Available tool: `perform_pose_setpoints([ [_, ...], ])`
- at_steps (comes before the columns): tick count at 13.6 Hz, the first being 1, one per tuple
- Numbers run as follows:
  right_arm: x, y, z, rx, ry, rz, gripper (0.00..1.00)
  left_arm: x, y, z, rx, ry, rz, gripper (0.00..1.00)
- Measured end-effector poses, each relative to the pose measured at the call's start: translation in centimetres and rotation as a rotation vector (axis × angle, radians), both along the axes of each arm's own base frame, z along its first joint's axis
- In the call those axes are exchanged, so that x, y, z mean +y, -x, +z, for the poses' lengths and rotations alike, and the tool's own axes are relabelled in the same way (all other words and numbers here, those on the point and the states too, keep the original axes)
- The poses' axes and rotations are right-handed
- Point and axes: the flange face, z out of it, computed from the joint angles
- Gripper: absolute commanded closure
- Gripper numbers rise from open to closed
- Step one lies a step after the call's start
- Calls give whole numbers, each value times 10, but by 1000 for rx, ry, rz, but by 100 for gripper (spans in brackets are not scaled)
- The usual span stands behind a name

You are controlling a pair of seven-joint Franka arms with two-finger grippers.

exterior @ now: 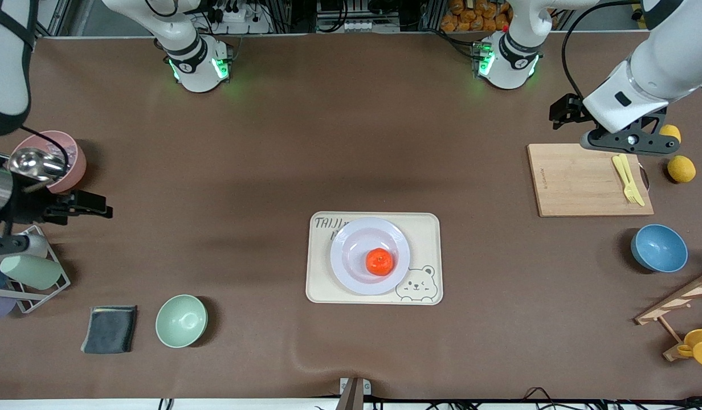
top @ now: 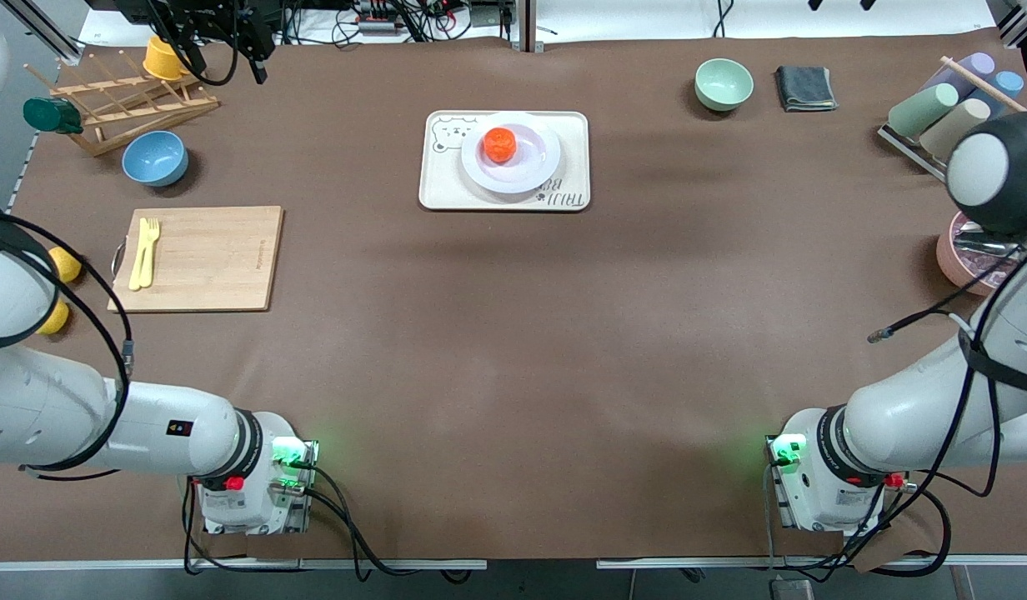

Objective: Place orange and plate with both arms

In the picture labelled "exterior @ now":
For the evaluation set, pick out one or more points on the blue bowl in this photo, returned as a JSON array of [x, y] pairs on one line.
[[660, 247]]

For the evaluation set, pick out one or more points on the yellow plastic fork and knife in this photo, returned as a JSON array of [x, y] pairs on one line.
[[640, 196]]

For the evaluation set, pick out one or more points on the small yellow lemon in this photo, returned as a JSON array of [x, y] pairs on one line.
[[671, 132]]

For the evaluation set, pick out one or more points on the pink bowl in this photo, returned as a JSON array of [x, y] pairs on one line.
[[72, 165]]

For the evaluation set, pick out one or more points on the cream tray with bear print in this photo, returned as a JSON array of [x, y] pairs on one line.
[[322, 285]]

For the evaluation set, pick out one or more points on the yellow plastic cup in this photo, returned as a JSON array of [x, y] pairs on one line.
[[701, 347]]

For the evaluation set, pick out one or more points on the yellow plastic fork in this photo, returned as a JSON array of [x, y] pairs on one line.
[[630, 193]]

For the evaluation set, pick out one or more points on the pale green cup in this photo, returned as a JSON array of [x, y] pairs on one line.
[[32, 272]]

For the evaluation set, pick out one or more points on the white deep plate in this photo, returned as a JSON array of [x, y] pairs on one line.
[[351, 256]]

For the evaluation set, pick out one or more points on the white power strip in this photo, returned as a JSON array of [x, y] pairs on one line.
[[243, 23]]

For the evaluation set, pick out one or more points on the large yellow lemon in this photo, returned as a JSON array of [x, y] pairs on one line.
[[681, 168]]

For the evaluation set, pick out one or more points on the white cup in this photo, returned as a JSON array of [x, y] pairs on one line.
[[39, 245]]

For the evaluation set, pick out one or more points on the wooden cutting board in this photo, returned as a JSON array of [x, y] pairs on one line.
[[579, 182]]

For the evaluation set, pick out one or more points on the shiny metal ladle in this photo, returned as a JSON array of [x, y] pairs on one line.
[[35, 162]]

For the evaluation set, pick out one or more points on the orange mandarin fruit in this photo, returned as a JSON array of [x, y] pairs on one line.
[[379, 262]]

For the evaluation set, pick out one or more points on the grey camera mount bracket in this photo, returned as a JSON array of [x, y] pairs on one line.
[[352, 394]]

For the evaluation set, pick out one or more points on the wooden drying rack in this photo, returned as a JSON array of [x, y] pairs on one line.
[[670, 304]]

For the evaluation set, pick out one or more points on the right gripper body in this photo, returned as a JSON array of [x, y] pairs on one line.
[[33, 206]]

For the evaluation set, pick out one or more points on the mint green bowl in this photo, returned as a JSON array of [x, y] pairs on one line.
[[181, 322]]

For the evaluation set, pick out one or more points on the orange snack bags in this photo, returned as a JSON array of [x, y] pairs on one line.
[[476, 14]]

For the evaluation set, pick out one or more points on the dark grey cloth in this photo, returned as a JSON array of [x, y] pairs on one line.
[[109, 330]]

